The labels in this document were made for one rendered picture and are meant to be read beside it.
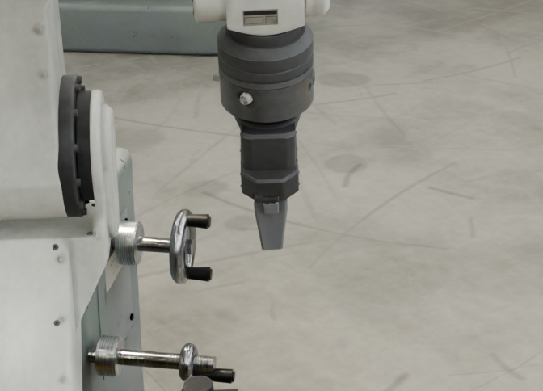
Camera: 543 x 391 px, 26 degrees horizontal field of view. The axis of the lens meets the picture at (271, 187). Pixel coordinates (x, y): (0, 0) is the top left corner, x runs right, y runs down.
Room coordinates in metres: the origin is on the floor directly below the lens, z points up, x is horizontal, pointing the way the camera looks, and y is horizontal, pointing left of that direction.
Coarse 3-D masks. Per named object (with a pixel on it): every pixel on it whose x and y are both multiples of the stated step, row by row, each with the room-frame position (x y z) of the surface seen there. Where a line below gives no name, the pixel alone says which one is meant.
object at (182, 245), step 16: (128, 224) 1.64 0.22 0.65; (176, 224) 1.60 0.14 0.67; (192, 224) 1.62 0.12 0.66; (208, 224) 1.62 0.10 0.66; (112, 240) 1.64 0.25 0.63; (128, 240) 1.61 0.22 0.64; (144, 240) 1.63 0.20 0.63; (160, 240) 1.63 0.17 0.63; (176, 240) 1.58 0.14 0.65; (192, 240) 1.63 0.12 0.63; (128, 256) 1.61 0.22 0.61; (176, 256) 1.57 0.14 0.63; (192, 256) 1.66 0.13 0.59; (176, 272) 1.57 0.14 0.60; (192, 272) 1.62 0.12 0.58; (208, 272) 1.62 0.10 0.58
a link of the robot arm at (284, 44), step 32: (192, 0) 1.00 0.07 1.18; (224, 0) 0.99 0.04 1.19; (256, 0) 0.99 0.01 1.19; (288, 0) 0.99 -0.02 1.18; (224, 32) 1.03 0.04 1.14; (256, 32) 1.00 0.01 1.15; (288, 32) 1.01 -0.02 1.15; (224, 64) 1.02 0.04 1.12; (256, 64) 0.99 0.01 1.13; (288, 64) 1.00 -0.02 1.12
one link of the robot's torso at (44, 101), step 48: (0, 0) 1.00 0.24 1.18; (48, 0) 1.00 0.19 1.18; (0, 48) 1.01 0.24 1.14; (48, 48) 1.01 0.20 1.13; (0, 96) 1.02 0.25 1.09; (48, 96) 1.02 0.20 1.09; (0, 144) 1.02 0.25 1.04; (48, 144) 1.02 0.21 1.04; (0, 192) 1.02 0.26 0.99; (48, 192) 1.02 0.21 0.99
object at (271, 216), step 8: (256, 208) 1.01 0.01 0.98; (264, 208) 1.00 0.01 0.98; (272, 208) 1.00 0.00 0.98; (280, 208) 1.01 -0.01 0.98; (256, 216) 1.01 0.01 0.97; (264, 216) 1.01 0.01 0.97; (272, 216) 1.01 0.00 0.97; (280, 216) 1.01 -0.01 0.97; (264, 224) 1.02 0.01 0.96; (272, 224) 1.02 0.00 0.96; (280, 224) 1.02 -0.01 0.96; (264, 232) 1.02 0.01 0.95; (272, 232) 1.02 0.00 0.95; (280, 232) 1.02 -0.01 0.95; (264, 240) 1.02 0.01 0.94; (272, 240) 1.02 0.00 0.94; (280, 240) 1.02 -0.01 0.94; (264, 248) 1.02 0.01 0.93; (272, 248) 1.02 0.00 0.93; (280, 248) 1.02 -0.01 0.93
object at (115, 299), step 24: (120, 168) 1.73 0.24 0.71; (120, 192) 1.72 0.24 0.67; (120, 216) 1.70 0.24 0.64; (96, 288) 1.56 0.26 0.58; (120, 288) 1.67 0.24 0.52; (96, 312) 1.55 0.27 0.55; (120, 312) 1.67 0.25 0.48; (96, 336) 1.54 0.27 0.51; (120, 336) 1.66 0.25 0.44; (96, 384) 1.53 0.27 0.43; (120, 384) 1.65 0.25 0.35
